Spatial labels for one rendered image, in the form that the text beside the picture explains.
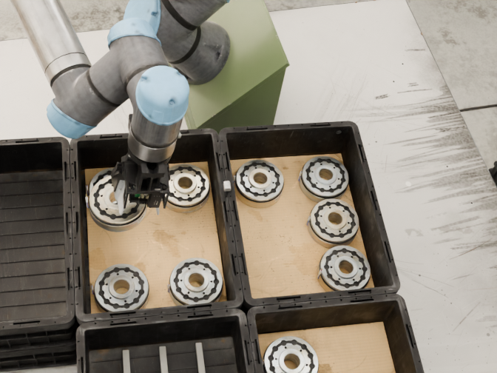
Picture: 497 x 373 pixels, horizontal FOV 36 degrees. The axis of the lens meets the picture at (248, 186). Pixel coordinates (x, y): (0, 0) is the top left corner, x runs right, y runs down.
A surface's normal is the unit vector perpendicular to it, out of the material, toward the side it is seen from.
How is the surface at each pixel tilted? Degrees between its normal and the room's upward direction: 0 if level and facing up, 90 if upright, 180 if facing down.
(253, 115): 90
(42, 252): 0
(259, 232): 0
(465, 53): 0
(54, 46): 22
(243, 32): 44
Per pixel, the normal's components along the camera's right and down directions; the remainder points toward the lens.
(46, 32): -0.12, -0.25
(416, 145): 0.11, -0.53
